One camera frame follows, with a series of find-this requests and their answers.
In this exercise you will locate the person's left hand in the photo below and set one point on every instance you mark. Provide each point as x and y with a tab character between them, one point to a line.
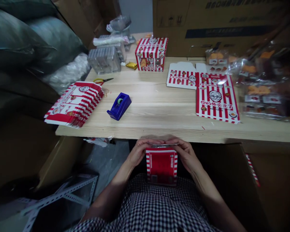
137	152

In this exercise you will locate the person's right hand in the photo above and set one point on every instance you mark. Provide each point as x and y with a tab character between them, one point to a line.
186	154

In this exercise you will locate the person's left fingers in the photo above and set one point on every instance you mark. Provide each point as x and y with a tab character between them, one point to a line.
151	141

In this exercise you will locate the person's right fingers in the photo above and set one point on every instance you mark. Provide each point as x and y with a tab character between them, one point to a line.
172	141

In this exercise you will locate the red striped carton box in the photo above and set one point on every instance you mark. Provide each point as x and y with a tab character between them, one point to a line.
162	166

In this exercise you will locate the wooden table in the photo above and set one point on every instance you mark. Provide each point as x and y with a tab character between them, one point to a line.
159	108

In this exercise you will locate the blue tape dispenser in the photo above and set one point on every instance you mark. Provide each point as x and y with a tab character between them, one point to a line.
119	106

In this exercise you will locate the crumpled plastic wrapper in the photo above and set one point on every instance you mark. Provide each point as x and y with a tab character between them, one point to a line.
99	141

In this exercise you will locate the large flat striped carton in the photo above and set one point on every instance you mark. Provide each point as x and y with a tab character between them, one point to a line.
216	96

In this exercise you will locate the small flat striped carton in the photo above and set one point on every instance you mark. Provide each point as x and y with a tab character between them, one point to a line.
181	77

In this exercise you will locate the person's body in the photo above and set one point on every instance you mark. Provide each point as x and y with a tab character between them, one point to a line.
147	207

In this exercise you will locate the rubber bands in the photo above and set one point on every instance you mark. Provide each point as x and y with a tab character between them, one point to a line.
105	91

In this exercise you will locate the gold foil packet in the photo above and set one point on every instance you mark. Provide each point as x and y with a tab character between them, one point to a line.
131	65

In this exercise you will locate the stack of flat striped cartons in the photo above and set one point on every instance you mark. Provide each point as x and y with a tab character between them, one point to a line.
75	104

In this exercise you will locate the assembled striped window box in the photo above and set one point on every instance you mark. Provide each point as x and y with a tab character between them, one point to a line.
151	54

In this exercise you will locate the clear plastic box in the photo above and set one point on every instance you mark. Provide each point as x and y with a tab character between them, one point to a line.
104	60

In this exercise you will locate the pile of bagged toy food packs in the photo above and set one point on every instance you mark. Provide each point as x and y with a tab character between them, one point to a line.
261	82

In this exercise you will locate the stack of clear plastic trays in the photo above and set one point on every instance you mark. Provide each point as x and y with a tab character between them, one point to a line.
111	42

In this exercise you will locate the clear bag of plastic parts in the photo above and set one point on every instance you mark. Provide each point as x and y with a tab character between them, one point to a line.
67	72

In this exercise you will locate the brown cardboard bin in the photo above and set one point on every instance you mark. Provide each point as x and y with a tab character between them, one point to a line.
273	183

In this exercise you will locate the clear plastic blister shells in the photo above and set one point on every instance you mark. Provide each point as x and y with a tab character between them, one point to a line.
119	25

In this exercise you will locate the large brown cardboard box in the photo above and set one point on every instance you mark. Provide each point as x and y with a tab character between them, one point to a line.
220	24

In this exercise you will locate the dark green plastic sack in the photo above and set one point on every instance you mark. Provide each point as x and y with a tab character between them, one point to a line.
26	48

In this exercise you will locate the grey perforated metal angle frame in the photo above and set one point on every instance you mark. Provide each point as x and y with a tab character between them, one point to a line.
62	195

